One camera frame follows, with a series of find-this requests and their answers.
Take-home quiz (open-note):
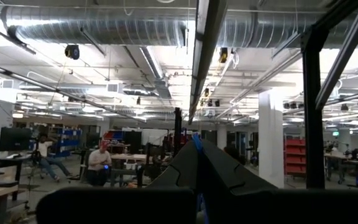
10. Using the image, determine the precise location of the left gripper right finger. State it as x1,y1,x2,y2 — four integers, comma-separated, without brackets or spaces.
197,138,358,224

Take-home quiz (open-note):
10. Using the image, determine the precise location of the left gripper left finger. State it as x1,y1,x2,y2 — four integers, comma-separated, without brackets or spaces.
35,139,199,224

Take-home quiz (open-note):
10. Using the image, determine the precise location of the thin blue wire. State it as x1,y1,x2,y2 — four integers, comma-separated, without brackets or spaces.
191,132,210,224

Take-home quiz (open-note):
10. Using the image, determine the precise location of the person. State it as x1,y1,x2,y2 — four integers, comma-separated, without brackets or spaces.
86,139,114,187
35,133,73,183

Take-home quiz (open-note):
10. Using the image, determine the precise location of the red shelving unit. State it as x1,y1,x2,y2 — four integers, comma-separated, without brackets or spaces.
284,138,307,179

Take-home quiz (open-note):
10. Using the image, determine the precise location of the blue shelving unit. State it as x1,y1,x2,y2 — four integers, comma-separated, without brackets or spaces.
50,126,83,158

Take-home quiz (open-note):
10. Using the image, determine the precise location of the black computer monitor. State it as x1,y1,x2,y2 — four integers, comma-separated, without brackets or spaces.
0,126,34,152

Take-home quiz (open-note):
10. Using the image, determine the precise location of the black round ceiling camera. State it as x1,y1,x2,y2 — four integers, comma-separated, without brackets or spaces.
64,44,81,61

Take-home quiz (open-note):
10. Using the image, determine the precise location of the silver ventilation duct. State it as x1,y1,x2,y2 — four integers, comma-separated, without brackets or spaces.
0,5,358,49

